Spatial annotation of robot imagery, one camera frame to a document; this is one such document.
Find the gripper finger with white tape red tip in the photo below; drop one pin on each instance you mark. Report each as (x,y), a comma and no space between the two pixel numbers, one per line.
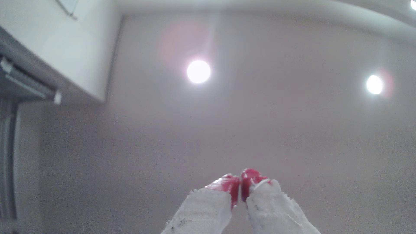
(201,211)
(273,211)

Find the round ceiling light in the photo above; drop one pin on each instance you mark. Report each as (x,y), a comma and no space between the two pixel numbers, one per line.
(413,4)
(198,71)
(374,84)

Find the grey window curtain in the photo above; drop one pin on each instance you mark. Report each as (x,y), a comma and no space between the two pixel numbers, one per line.
(6,156)

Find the grey window roller blind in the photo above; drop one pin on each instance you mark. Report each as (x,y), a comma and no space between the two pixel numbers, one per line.
(22,83)

